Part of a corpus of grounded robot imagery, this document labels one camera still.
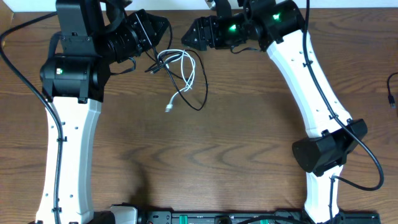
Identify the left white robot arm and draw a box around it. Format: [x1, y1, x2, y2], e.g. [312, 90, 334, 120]
[35, 1, 170, 223]

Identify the white cable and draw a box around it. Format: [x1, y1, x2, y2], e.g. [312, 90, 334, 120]
[157, 49, 197, 113]

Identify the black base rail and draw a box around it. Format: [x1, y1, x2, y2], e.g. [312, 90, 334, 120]
[93, 202, 382, 224]

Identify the thick black cable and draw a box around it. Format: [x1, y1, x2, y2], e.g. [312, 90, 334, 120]
[144, 18, 209, 111]

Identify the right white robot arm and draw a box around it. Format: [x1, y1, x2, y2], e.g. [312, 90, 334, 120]
[182, 1, 368, 223]

